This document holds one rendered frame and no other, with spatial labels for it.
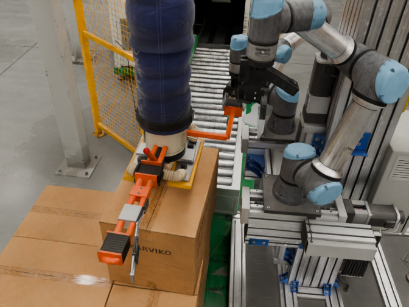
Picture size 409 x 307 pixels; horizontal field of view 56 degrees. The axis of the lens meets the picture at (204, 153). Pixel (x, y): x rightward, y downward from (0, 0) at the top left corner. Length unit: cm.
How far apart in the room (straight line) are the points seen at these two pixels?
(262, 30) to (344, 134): 52
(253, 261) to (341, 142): 127
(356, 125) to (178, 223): 77
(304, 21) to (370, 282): 183
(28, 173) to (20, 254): 145
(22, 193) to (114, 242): 219
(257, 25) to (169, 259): 106
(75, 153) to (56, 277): 152
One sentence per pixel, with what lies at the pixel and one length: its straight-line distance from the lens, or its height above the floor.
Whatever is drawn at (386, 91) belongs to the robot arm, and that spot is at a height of 160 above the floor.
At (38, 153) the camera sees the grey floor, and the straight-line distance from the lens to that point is 372.
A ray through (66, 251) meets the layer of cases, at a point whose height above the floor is 54.
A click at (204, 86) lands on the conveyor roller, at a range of 344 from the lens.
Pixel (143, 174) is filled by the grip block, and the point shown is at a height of 121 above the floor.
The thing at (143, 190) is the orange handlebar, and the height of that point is 119.
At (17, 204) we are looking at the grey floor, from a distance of 326.
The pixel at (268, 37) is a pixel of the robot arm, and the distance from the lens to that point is 96.
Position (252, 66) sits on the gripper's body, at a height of 171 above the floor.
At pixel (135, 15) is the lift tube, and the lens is 133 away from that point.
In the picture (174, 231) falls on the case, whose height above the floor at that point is 94.
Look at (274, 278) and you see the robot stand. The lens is 237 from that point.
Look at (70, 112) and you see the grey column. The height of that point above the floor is 56.
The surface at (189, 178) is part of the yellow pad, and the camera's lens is 159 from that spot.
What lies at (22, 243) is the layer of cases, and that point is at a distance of 220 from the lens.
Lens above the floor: 211
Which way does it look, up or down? 37 degrees down
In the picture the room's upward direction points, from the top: 2 degrees clockwise
